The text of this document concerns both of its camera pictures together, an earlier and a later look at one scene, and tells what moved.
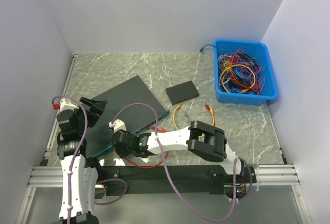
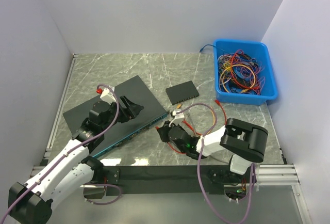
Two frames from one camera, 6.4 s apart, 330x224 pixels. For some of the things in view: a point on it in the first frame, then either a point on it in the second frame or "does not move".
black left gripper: x=95 y=110 to x=131 y=111
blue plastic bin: x=258 y=50 does not move
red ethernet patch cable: x=159 y=129 to x=157 y=127
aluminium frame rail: x=267 y=175 does not move
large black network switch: x=134 y=91 does not move
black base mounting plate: x=149 y=180 does not move
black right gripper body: x=124 y=153 to x=183 y=149
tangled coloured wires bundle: x=240 y=73 does not move
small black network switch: x=182 y=92 does not move
